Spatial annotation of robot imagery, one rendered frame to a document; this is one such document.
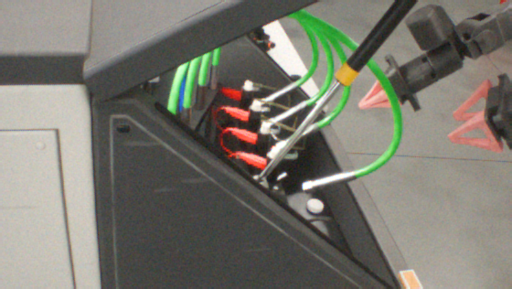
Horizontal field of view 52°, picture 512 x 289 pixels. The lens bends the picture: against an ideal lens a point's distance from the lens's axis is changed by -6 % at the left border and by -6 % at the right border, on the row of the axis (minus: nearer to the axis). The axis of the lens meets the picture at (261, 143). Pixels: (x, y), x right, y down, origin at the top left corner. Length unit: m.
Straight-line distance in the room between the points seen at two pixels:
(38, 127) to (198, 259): 0.25
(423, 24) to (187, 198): 0.54
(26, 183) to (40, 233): 0.07
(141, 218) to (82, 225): 0.06
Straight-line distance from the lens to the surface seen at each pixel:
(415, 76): 1.00
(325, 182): 0.96
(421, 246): 2.63
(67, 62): 0.49
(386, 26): 0.56
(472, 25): 1.02
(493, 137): 0.80
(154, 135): 0.54
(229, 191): 0.60
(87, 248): 0.64
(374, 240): 1.16
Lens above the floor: 1.73
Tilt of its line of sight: 36 degrees down
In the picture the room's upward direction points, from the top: 10 degrees clockwise
